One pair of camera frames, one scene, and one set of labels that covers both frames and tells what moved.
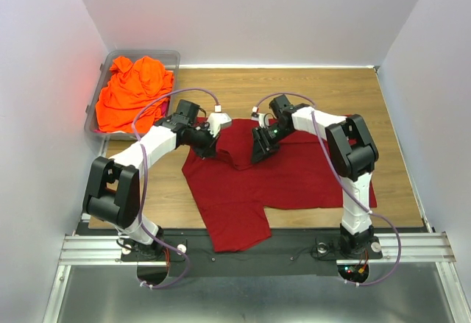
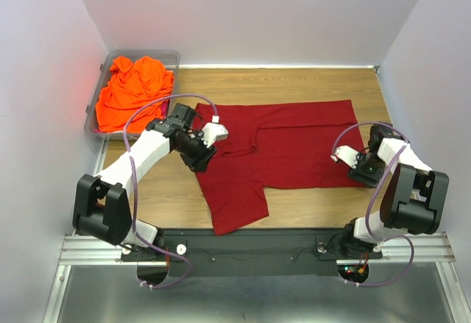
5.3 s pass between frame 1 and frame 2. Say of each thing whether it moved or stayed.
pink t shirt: stayed
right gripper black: moved
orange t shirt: stayed
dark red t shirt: moved
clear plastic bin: stayed
